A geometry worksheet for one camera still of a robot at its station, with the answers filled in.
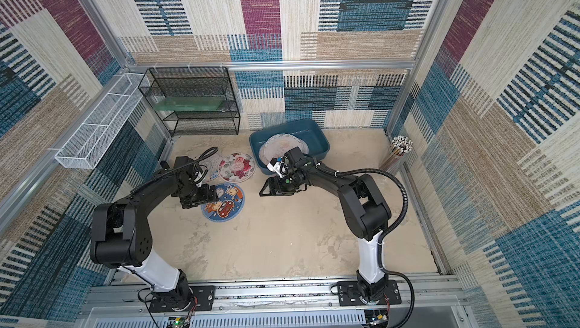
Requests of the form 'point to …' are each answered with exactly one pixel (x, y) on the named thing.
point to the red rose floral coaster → (236, 168)
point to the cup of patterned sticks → (400, 147)
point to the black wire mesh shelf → (193, 100)
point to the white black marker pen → (165, 164)
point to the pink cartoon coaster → (276, 146)
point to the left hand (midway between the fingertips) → (209, 200)
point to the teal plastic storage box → (305, 129)
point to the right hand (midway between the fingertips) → (272, 195)
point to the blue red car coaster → (229, 205)
